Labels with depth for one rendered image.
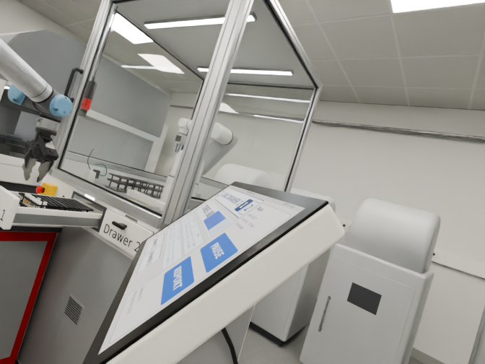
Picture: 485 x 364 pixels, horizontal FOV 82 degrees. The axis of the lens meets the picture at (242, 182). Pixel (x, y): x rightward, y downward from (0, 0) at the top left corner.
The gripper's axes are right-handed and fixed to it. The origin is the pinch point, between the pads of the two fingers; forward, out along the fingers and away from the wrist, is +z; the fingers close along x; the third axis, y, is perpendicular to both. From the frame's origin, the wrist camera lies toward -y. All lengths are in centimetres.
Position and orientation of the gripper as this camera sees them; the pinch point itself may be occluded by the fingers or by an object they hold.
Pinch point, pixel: (33, 178)
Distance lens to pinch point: 139.2
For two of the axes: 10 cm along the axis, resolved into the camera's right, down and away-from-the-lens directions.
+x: -5.0, -1.7, -8.5
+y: -8.2, -2.4, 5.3
